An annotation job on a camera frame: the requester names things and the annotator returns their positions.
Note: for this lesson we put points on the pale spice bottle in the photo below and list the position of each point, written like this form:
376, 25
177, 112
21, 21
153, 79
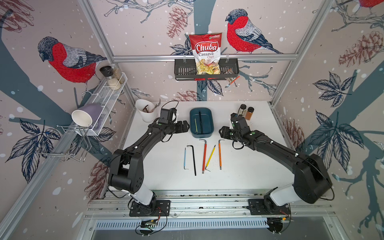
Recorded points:
242, 110

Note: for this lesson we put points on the orange spice bottle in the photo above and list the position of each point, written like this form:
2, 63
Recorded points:
249, 113

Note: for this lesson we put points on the teal plastic storage box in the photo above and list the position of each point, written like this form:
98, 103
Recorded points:
207, 119

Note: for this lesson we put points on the metal wire cup rack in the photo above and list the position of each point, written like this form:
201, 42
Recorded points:
66, 143

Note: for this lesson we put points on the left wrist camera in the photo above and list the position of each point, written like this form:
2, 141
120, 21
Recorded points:
168, 116

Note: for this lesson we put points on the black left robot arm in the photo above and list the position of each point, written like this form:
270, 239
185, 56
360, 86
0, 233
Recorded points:
127, 166

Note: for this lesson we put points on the long black hex key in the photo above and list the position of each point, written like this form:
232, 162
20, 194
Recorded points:
201, 123

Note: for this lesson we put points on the light blue hex key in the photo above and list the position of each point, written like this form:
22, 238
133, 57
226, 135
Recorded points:
185, 157

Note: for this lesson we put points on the black wire wall basket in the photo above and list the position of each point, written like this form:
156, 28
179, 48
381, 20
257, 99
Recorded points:
188, 70

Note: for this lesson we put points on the short black hex key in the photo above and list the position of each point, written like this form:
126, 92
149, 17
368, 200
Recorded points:
194, 159

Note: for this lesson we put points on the yellow hex key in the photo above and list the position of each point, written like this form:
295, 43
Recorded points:
209, 160

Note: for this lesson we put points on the red handled brush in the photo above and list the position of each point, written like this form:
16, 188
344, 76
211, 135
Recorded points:
231, 81

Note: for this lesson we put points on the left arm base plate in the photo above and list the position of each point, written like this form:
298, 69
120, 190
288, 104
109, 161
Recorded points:
154, 209

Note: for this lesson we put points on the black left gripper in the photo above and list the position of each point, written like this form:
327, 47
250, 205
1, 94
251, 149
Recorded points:
185, 127

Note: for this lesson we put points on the white wire wall shelf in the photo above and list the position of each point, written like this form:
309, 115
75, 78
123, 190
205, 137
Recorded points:
106, 97

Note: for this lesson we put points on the orange hex key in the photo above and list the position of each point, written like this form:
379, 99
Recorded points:
220, 153

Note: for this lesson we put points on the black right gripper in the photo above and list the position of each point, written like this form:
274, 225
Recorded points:
223, 131

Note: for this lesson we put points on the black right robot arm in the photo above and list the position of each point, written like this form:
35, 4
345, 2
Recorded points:
311, 178

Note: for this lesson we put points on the red hex key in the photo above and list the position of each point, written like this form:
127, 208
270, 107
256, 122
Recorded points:
204, 156

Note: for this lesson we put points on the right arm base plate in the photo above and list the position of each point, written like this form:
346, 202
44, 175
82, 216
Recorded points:
267, 207

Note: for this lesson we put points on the Chuba cassava chips bag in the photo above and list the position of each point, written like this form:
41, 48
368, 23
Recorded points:
207, 51

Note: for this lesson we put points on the black lid spice jar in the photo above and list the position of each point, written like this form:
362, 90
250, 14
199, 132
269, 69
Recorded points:
108, 73

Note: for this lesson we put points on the white utensil cup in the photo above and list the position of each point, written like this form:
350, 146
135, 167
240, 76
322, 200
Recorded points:
146, 110

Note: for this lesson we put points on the purple white cup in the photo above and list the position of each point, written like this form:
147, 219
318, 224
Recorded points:
86, 115

